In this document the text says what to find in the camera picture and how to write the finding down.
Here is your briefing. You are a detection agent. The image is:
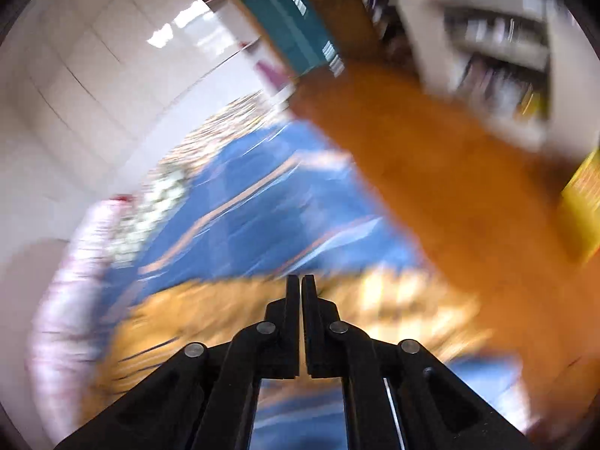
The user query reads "yellow striped knit sweater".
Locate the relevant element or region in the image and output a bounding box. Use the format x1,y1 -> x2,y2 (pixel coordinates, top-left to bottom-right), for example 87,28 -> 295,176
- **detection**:
80,267 -> 491,422

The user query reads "white bookshelf unit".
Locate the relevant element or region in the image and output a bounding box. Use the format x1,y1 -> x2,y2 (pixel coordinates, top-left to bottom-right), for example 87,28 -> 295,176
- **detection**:
396,0 -> 599,161

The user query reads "blue patterned bedsheet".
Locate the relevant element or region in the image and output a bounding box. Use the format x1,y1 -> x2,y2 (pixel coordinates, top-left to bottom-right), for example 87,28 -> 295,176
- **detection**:
94,122 -> 517,449

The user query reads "pink white floral pillow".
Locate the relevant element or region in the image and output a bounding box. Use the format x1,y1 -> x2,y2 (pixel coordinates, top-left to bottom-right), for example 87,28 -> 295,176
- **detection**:
28,198 -> 130,444

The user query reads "green white patterned cushion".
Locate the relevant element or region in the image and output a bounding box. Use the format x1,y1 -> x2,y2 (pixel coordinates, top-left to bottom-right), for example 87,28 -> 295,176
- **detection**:
106,93 -> 287,268

